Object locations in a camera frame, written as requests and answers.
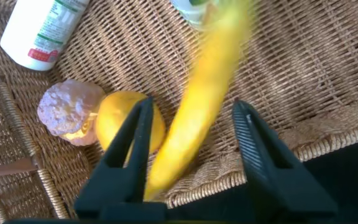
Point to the white bottle with red label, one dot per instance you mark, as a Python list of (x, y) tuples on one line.
[(39, 31)]

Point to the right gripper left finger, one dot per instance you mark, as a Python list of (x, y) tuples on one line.
[(126, 174)]

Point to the yellow pear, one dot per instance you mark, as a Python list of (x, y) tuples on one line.
[(113, 118)]

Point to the yellow banana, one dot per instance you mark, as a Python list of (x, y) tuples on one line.
[(197, 102)]

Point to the white milk bottle green label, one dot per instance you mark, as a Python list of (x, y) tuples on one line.
[(191, 12)]

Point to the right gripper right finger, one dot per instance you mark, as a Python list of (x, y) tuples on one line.
[(275, 180)]

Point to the black tablecloth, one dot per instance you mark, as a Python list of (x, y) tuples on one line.
[(353, 174)]

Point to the pink cream puff bun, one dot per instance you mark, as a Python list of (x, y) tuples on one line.
[(67, 109)]

